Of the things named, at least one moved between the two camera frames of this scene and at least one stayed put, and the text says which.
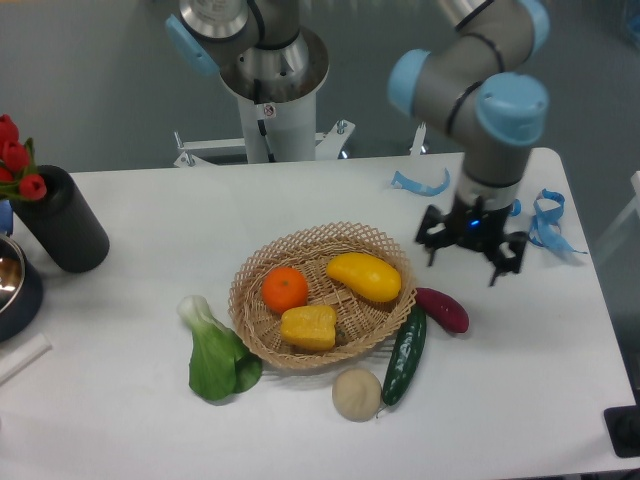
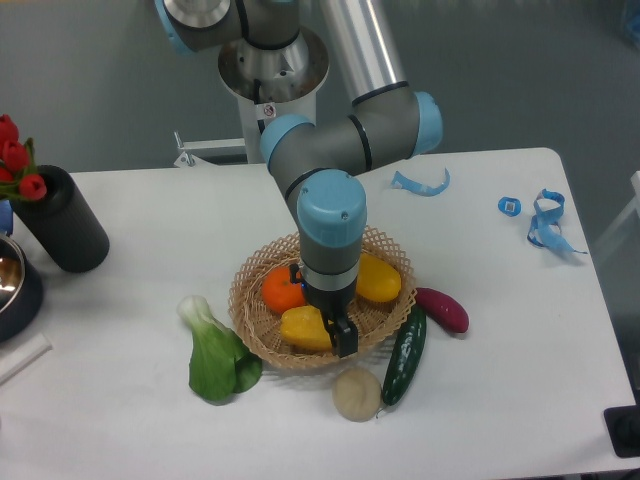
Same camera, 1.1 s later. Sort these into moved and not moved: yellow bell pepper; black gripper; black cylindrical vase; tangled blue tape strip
Moved: black gripper
Not moved: black cylindrical vase; tangled blue tape strip; yellow bell pepper
